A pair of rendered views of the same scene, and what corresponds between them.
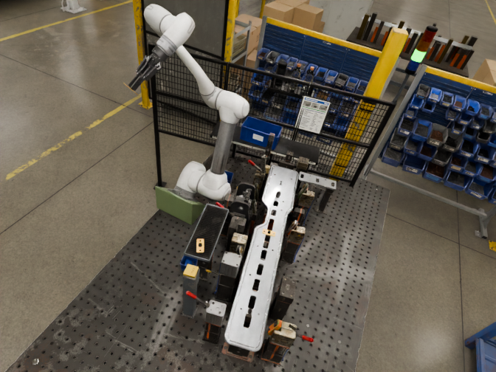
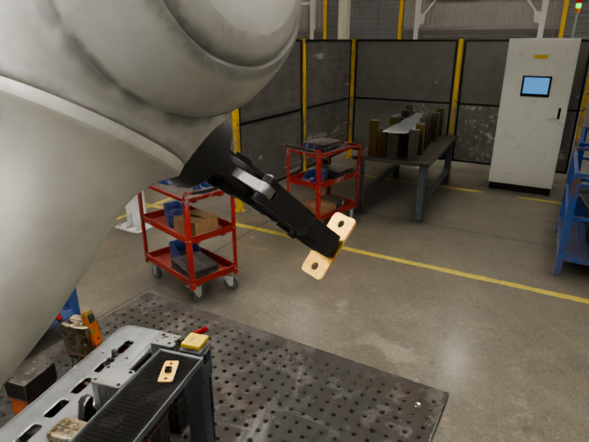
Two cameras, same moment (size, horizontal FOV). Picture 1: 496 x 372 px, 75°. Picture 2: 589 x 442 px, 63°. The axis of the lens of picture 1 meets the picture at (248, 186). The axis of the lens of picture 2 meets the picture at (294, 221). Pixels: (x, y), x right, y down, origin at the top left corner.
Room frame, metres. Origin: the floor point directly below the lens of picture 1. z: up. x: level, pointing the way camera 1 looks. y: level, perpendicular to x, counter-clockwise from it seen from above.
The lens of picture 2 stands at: (1.93, 0.74, 1.98)
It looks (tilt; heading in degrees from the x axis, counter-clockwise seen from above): 21 degrees down; 193
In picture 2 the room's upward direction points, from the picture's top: straight up
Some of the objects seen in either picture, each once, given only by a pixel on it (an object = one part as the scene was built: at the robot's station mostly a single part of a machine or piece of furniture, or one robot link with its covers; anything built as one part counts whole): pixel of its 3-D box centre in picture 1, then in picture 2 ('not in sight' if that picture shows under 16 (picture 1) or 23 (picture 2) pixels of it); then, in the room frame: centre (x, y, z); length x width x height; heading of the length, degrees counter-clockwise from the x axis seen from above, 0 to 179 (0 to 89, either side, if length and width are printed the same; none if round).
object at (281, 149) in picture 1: (266, 142); not in sight; (2.20, -0.07, 1.02); 0.90 x 0.22 x 0.03; 85
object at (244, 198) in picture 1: (240, 218); not in sight; (1.40, 0.01, 0.94); 0.18 x 0.13 x 0.49; 175
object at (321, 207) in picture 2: not in sight; (322, 183); (-3.13, -0.08, 0.49); 0.81 x 0.46 x 0.97; 151
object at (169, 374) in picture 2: (200, 245); (168, 369); (0.98, 0.18, 1.17); 0.08 x 0.04 x 0.01; 13
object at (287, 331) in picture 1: (278, 342); (86, 364); (0.68, -0.32, 0.88); 0.15 x 0.11 x 0.36; 85
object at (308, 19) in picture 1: (291, 35); not in sight; (6.30, -0.25, 0.52); 1.20 x 0.80 x 1.05; 160
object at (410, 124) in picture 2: not in sight; (408, 154); (-4.45, 0.85, 0.57); 1.86 x 0.90 x 1.14; 166
